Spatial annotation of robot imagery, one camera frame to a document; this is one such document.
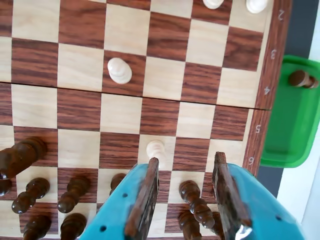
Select dark wooden chess pawn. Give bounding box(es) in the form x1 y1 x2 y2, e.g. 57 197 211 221
0 177 13 197
287 69 320 90
109 172 129 197
178 179 216 230
11 177 51 215
57 176 91 214

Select wooden folding chessboard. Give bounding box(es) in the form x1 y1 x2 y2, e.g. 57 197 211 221
0 0 293 240

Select dark wooden chess king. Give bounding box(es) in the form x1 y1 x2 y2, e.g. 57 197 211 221
59 212 88 240

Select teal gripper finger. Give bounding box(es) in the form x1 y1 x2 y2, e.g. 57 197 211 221
212 151 310 240
79 156 161 240

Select light wooden chess pawn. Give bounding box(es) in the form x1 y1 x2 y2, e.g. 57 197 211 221
145 139 166 170
107 57 133 85
202 0 225 10
246 0 270 14

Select green plastic container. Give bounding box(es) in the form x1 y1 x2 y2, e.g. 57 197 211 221
259 54 320 168

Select dark wooden chess bishop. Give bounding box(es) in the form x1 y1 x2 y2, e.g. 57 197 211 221
22 214 53 240

